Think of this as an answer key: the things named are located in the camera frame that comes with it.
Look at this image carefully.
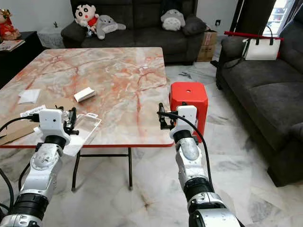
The clear plastic packaging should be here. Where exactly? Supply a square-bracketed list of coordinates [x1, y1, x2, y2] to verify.
[63, 113, 102, 157]

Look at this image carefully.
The small white box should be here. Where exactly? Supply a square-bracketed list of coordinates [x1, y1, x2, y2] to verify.
[74, 87, 96, 103]

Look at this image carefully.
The red plastic stool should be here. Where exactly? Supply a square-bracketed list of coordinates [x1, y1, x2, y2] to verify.
[169, 82, 209, 142]

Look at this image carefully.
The orange marble folding table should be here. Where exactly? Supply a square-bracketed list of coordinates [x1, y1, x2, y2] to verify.
[0, 46, 175, 192]

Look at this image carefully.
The flat brown cardboard with label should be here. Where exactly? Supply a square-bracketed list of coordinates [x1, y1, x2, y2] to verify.
[0, 104, 49, 145]

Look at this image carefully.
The black low cabinet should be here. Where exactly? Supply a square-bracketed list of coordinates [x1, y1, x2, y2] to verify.
[0, 31, 46, 88]

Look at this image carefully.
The white lace covered side table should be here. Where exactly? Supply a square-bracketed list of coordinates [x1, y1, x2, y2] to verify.
[37, 26, 65, 49]

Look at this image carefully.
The dark grey three-seat sofa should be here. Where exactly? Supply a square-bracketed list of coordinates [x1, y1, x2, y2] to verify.
[61, 0, 208, 65]

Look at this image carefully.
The brown cardboard box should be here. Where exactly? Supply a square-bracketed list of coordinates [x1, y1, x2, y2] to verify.
[196, 31, 217, 63]

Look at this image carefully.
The magazine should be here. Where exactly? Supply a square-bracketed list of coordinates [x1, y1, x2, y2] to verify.
[0, 40, 26, 52]

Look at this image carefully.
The dark grey cushion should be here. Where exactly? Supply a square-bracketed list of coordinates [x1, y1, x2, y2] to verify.
[182, 16, 208, 37]

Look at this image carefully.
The grey upright Totoro plush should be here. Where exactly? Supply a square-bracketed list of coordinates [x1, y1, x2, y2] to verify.
[160, 9, 187, 32]

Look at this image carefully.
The grey lying Totoro plush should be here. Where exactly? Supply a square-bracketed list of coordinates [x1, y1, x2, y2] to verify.
[94, 15, 127, 40]

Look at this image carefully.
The cartoon boy plush doll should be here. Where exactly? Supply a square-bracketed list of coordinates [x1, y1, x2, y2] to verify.
[74, 4, 100, 36]

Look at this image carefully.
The dark grey sofa with handbag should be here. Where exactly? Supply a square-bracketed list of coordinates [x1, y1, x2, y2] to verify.
[215, 21, 303, 188]

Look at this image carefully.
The red gold figurine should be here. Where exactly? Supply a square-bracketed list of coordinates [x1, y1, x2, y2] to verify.
[0, 9, 22, 41]

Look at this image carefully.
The red pole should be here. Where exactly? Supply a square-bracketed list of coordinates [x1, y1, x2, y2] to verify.
[224, 31, 284, 41]

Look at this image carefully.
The white handbag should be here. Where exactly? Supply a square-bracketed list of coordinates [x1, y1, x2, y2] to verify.
[242, 25, 283, 61]

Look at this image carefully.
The dark curtain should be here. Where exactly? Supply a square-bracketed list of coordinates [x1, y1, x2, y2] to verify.
[232, 0, 278, 35]

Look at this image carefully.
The window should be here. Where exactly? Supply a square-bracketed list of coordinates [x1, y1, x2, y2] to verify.
[264, 0, 292, 36]

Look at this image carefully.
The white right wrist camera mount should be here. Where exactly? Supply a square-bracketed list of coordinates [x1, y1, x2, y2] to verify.
[174, 105, 198, 134]

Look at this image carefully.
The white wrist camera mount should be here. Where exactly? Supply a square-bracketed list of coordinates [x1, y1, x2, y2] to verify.
[174, 105, 198, 134]
[39, 109, 65, 138]

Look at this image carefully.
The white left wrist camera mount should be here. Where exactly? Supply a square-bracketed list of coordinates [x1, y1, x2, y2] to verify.
[39, 109, 65, 138]

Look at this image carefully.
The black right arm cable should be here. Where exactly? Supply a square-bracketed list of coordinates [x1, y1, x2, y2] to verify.
[163, 111, 213, 185]

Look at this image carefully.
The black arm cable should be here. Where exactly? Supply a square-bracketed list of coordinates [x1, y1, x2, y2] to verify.
[0, 113, 41, 213]
[163, 111, 213, 185]

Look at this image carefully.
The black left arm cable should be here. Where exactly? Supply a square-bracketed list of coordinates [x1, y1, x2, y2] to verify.
[0, 113, 41, 213]

